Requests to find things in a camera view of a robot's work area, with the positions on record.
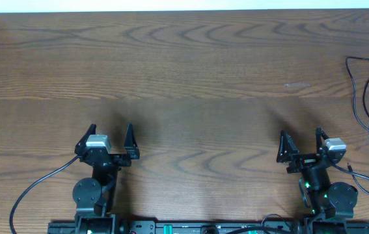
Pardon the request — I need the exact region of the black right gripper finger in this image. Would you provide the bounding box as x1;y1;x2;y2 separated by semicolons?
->
276;130;299;163
315;127;329;156

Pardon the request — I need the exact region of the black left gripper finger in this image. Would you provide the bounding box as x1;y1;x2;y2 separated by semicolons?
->
124;123;140;159
74;124;96;155

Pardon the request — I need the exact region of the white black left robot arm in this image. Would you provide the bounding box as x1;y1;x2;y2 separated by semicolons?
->
72;123;140;234

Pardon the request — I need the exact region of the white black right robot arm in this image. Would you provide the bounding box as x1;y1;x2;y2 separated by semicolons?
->
276;128;358;233

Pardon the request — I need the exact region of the green clip on rail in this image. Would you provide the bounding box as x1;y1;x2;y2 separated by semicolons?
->
163;224;173;234

